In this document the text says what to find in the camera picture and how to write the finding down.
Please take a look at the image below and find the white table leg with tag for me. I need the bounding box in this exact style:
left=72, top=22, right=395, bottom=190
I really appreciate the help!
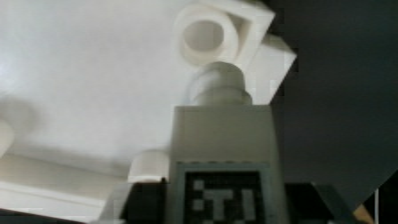
left=166, top=62, right=290, bottom=224

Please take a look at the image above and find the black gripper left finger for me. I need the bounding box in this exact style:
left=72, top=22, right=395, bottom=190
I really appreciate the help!
left=97, top=149, right=175, bottom=224

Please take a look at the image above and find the white square table top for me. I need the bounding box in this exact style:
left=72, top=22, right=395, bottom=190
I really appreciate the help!
left=0, top=0, right=296, bottom=222

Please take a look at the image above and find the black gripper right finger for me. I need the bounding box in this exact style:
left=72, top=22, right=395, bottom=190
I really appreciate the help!
left=285, top=183, right=361, bottom=224

